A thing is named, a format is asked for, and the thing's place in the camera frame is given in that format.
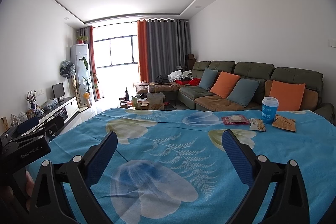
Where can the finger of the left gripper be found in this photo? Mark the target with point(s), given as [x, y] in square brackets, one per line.
[52, 128]
[25, 126]

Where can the blue cushion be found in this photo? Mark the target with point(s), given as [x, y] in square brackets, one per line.
[244, 92]
[208, 79]

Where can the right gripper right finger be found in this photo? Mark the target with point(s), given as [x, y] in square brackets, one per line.
[289, 203]

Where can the blue cushion far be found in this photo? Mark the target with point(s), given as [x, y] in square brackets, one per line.
[208, 79]

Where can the grey orange curtain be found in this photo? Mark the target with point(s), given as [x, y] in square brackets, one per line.
[162, 46]
[87, 33]

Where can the orange cushion near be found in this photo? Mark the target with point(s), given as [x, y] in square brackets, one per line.
[289, 96]

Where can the beige snack packet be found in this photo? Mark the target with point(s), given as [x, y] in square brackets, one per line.
[257, 125]

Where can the blue cushion near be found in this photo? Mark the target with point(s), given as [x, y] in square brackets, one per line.
[244, 92]

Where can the potted plant on conditioner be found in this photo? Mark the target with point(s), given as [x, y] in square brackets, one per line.
[81, 39]

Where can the person's left hand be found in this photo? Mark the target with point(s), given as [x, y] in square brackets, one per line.
[18, 195]

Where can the orange cushion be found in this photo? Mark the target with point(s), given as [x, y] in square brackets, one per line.
[289, 96]
[225, 84]

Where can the blue white coffee cup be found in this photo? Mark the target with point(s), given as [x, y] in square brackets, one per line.
[269, 109]

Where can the orange cushion far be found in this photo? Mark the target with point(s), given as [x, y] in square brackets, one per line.
[225, 84]

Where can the tall green potted plant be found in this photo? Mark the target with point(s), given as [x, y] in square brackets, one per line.
[88, 82]

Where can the blue floral tablecloth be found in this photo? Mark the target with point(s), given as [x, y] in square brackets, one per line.
[171, 167]

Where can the grey orange left curtain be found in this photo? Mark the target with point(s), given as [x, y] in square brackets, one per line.
[87, 33]

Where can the small plant blue vase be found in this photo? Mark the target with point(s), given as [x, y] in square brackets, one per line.
[31, 99]

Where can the covered standing fan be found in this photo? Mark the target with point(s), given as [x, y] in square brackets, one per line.
[67, 70]

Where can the pile of clothes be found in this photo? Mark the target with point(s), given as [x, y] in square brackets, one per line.
[178, 77]

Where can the grey orange right curtain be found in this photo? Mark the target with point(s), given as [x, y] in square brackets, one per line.
[162, 46]

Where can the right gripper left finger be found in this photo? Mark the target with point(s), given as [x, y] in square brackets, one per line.
[49, 202]

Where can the brown snack packet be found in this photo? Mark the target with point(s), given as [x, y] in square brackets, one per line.
[284, 123]

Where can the cluttered coffee table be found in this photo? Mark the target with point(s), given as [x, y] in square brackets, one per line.
[152, 101]

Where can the small black monitor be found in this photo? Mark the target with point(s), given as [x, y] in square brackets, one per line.
[58, 91]

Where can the green brown sectional sofa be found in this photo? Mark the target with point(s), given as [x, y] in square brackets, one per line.
[197, 98]

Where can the white black TV cabinet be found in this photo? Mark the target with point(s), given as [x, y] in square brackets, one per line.
[68, 109]

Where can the red snack packet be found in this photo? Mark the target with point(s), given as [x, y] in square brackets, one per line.
[235, 120]

